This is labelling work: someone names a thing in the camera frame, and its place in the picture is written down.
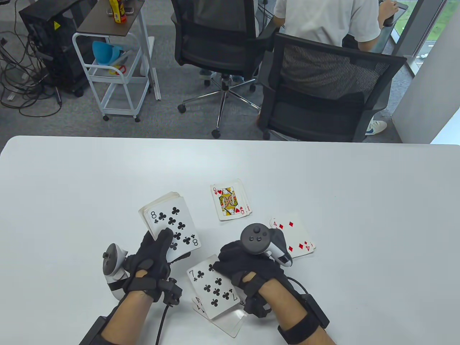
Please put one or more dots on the black computer tower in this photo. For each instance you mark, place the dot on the black computer tower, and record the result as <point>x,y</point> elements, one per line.
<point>54,43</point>

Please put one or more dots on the person's right hand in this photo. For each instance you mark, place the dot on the person's right hand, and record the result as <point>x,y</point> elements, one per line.
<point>248,267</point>

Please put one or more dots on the queen of hearts playing card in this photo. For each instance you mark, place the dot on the queen of hearts playing card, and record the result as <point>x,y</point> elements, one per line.
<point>226,199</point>

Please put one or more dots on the person's left forearm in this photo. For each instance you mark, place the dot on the person's left forearm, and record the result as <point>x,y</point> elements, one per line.
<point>125,320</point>

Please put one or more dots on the grey white VR controller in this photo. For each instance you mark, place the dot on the grey white VR controller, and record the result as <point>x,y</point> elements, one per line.
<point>109,284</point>
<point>255,237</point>

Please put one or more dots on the four of diamonds playing card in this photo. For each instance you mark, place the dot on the four of diamonds playing card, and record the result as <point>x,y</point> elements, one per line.
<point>294,233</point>

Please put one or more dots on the black mesh office chair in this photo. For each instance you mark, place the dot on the black mesh office chair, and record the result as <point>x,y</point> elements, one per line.
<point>323,118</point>
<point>215,50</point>

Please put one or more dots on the black desk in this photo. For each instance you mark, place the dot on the black desk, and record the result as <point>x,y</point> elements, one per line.
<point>400,12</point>

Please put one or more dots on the person's left hand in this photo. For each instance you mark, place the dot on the person's left hand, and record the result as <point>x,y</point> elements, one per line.
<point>151,266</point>

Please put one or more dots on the person's right forearm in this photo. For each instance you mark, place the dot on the person's right forearm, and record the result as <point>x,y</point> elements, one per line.
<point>284,305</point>

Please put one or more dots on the dark smartphone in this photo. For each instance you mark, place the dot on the dark smartphone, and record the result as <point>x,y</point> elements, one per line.
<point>128,10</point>

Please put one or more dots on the seven of clubs playing card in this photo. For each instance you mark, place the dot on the seven of clubs playing card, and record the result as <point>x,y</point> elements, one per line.
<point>208,291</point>

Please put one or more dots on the yellow box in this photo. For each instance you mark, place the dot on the yellow box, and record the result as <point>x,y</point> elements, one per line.
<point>115,12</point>

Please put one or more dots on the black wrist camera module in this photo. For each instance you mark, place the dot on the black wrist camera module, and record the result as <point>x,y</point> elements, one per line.
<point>169,291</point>
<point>255,305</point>

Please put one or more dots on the glass window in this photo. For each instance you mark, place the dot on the glass window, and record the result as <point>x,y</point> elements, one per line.
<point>442,21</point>

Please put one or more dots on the white rolling cart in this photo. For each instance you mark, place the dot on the white rolling cart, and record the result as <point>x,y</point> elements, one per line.
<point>118,77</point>
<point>104,19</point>

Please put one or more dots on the deck of playing cards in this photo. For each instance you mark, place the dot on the deck of playing cards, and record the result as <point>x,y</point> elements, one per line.
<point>179,217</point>

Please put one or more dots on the blue plastic funnel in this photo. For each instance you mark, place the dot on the blue plastic funnel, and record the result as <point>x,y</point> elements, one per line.
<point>102,54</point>

